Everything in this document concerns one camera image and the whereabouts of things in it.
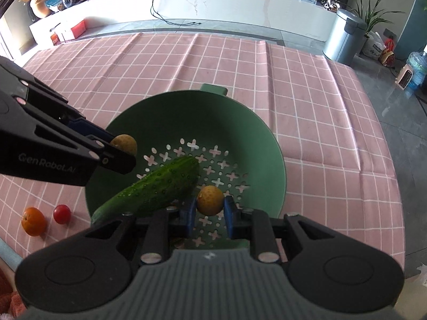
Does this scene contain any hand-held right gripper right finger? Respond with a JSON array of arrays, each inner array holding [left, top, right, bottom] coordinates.
[[223, 195, 337, 264]]

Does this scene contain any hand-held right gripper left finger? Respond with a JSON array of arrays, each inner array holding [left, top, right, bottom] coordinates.
[[85, 196, 198, 265]]

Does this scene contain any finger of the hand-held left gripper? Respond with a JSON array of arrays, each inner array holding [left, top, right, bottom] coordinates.
[[0, 56, 116, 143], [0, 90, 137, 175]]

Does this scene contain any small yellow longan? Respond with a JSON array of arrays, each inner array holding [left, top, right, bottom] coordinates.
[[197, 186, 225, 216], [110, 134, 138, 157]]

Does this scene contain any orange tangerine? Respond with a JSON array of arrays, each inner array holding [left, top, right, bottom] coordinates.
[[21, 207, 47, 237]]

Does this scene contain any green colander bowl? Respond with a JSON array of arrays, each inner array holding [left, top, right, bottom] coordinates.
[[84, 83, 287, 250]]

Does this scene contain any green cucumber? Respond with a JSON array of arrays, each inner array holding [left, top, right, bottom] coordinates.
[[91, 155, 201, 225]]

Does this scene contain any red cherry tomato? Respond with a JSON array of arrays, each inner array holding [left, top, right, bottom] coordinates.
[[53, 204, 72, 225]]

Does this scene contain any red storage box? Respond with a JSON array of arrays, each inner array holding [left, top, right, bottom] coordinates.
[[68, 20, 88, 39]]

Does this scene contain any orange vase with dried flowers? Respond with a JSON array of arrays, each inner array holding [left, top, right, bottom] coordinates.
[[18, 0, 56, 19]]

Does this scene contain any pink checked tablecloth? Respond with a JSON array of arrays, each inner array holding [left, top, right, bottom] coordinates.
[[0, 31, 406, 277]]

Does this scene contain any red cloth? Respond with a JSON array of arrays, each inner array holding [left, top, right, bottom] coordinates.
[[0, 263, 25, 320]]

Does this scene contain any white marble TV cabinet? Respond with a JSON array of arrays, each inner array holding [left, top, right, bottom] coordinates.
[[28, 0, 337, 55]]

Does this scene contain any silver pedal trash can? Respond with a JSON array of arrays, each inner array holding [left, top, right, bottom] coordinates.
[[322, 8, 367, 65]]

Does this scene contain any white plastic bag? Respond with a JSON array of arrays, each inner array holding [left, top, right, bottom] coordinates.
[[362, 31, 388, 61]]

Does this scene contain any small pink heater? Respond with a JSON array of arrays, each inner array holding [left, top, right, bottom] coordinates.
[[394, 63, 416, 90]]

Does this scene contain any red-brown bag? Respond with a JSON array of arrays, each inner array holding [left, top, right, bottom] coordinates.
[[380, 38, 396, 67]]

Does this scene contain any blue water jug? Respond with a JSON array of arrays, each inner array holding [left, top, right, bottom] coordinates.
[[404, 51, 427, 99]]

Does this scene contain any long-leaf potted plant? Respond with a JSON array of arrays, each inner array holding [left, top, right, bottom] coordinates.
[[345, 0, 406, 41]]

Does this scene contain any black cable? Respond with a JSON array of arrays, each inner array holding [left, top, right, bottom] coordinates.
[[150, 0, 201, 26]]

